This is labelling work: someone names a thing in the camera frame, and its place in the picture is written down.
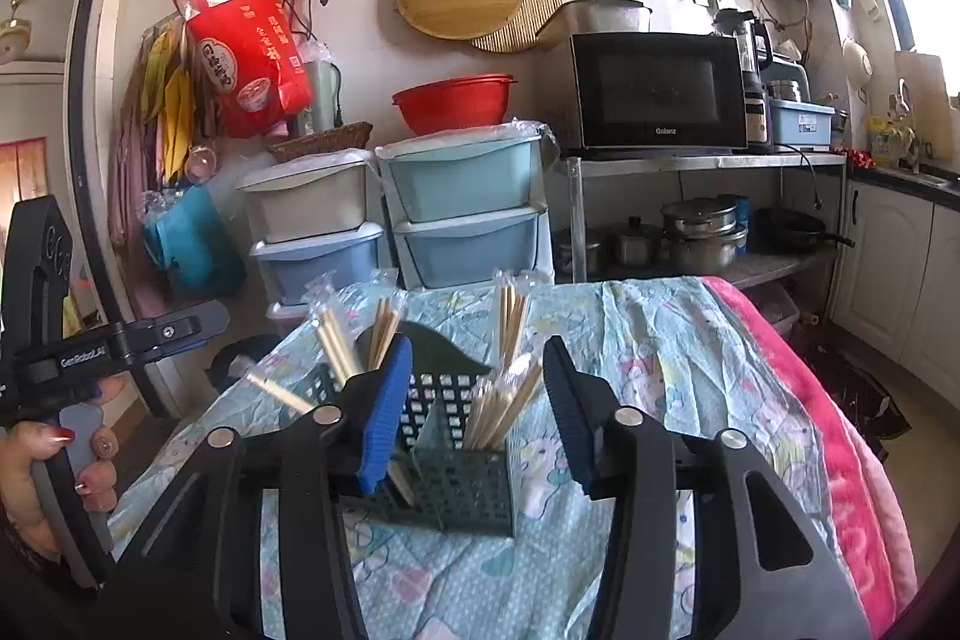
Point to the clear plastic storage box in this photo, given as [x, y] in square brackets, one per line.
[778, 306]

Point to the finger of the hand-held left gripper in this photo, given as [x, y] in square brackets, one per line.
[172, 329]

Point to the wicker basket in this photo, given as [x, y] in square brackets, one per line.
[322, 144]

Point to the black bag on floor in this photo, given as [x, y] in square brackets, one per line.
[862, 392]

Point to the white kitchen cabinet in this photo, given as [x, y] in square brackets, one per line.
[885, 265]

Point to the blue plastic box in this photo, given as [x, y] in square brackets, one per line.
[802, 124]

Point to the black microwave oven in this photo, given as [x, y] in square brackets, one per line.
[645, 85]

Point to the pink hanging cloth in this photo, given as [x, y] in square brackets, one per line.
[126, 175]

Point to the black kitchen countertop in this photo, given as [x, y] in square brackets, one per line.
[907, 179]

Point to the white storage bin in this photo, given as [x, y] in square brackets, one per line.
[300, 209]

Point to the light blue storage bin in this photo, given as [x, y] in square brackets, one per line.
[457, 183]

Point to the small stainless steel pot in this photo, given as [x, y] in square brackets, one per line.
[636, 242]
[579, 251]

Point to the yellow hanging bags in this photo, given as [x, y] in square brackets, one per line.
[176, 108]

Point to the bunch of wooden chopsticks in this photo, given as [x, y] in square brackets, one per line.
[491, 419]

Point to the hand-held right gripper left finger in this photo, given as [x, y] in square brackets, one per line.
[382, 415]

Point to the pink blanket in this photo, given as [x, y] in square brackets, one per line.
[825, 445]

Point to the large stainless steel pot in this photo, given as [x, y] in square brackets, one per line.
[701, 235]

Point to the black frying pan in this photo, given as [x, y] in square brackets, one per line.
[791, 231]

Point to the green plastic utensil holder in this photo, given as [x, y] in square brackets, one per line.
[465, 490]

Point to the cartoon printed tablecloth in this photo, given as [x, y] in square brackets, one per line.
[645, 340]

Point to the teal bag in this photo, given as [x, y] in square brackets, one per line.
[195, 242]

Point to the person's left hand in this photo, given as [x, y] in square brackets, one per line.
[22, 490]

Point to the ceiling lamp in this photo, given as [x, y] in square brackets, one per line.
[13, 36]

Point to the pale base storage drawer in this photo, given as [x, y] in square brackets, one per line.
[289, 317]

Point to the metal faucet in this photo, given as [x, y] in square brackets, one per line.
[907, 123]

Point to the lavender blue storage bin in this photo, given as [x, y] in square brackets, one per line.
[465, 250]
[315, 269]

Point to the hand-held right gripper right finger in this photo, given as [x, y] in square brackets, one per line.
[570, 415]

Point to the red shopping bag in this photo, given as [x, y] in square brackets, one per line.
[247, 63]

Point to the metal shelf rack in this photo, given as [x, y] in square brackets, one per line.
[712, 162]

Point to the red plastic basin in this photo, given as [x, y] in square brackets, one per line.
[450, 108]

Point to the black trash bin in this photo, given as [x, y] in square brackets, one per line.
[240, 362]

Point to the pale rectangular cutting board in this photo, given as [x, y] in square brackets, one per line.
[926, 81]

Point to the black electric kettle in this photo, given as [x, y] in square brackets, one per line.
[750, 85]

